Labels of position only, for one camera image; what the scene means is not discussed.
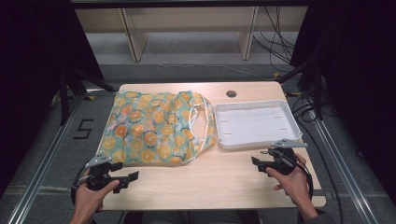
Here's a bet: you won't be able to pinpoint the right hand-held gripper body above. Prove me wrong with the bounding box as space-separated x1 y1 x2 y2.
266 138 309 176

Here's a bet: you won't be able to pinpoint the light wooden shelf unit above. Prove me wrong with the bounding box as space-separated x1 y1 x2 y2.
74 5 309 63

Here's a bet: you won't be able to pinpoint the bundle of black floor cables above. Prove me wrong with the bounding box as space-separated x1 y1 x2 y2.
252 6 297 73

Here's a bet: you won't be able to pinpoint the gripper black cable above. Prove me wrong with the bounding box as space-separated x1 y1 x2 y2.
290 157 314 200
70 163 94 204

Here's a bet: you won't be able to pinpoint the grey tape piece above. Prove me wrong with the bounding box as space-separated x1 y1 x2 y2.
312 189 333 200

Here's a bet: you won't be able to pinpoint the aluminium floor rail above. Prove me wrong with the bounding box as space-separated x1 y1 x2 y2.
306 99 381 224
6 89 120 224

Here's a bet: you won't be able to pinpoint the person's right hand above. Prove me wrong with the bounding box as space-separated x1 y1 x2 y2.
265 153 314 208

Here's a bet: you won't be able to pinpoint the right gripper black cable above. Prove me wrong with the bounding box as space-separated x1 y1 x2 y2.
290 157 314 200

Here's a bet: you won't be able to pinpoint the person's legs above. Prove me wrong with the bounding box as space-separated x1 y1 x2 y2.
123 210 260 224

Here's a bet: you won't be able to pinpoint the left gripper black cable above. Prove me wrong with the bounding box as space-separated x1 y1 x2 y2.
70 163 94 204

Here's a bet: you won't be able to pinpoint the white plastic tray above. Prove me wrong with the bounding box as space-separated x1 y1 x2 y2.
214 99 304 150

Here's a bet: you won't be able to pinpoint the black metal stand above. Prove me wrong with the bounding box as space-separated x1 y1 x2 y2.
276 59 325 121
58 66 118 126

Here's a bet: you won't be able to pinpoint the orange print fabric bag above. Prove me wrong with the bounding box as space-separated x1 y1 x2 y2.
98 90 218 167

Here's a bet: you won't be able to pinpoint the person's left hand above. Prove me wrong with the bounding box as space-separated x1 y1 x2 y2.
74 179 121 216

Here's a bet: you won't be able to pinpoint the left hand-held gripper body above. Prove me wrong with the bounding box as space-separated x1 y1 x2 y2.
84 154 129 194

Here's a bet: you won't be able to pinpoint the black floor cable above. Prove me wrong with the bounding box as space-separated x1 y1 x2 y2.
286 92 345 224

